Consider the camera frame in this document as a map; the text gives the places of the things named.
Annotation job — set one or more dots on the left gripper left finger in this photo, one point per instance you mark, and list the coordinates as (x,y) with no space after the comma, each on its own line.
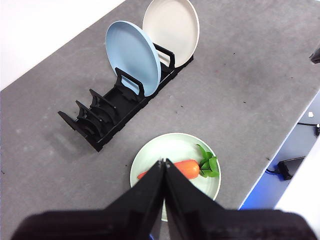
(120,220)

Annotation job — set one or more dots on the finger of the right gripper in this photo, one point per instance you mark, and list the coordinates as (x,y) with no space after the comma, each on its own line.
(316,55)

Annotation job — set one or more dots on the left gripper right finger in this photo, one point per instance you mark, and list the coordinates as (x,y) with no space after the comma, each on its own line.
(212,222)

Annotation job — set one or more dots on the orange carrot with green leaves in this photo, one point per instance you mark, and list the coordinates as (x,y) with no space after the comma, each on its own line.
(187,168)

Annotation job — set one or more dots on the green plate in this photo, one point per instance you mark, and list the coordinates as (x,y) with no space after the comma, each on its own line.
(175,147)

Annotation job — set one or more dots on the black plate rack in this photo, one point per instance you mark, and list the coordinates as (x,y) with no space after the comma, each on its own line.
(117,97)

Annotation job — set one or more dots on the beige plate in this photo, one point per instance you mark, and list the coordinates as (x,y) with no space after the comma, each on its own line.
(172,30)

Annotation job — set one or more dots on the blue plate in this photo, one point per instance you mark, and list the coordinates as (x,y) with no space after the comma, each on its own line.
(130,55)

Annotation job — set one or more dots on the small white scrap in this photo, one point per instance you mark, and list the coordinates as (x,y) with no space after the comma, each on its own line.
(311,114)

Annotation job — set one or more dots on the black power adapter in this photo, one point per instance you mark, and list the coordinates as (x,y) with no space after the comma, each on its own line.
(287,167)

